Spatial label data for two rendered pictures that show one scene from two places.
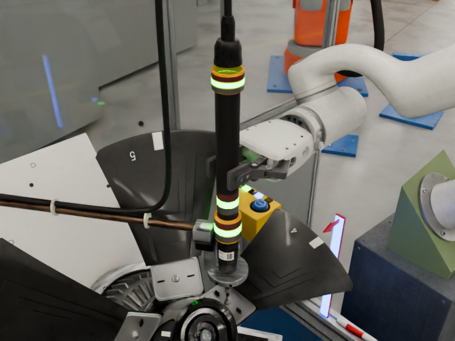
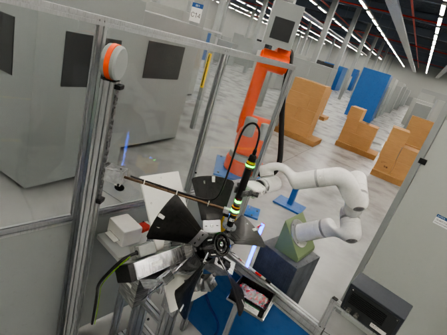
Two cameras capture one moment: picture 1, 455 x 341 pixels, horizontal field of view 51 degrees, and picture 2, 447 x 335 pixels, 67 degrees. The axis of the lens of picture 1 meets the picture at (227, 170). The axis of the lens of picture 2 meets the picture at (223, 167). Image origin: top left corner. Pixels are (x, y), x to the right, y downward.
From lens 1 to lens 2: 0.99 m
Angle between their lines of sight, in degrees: 15
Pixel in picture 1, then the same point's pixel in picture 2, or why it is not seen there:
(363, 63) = (284, 169)
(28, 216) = (157, 195)
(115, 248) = not seen: hidden behind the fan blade
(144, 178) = (207, 190)
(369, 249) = (267, 246)
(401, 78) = (294, 176)
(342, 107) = (275, 181)
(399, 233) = (281, 240)
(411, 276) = (283, 258)
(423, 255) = (289, 250)
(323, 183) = not seen: hidden behind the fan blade
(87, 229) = not seen: hidden behind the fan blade
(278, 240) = (241, 225)
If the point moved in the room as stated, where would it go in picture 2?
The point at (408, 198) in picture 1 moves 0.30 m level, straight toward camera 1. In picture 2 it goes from (287, 226) to (277, 247)
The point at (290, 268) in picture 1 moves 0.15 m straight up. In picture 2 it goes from (245, 234) to (254, 211)
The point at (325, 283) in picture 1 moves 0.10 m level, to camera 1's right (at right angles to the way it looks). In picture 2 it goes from (256, 242) to (273, 246)
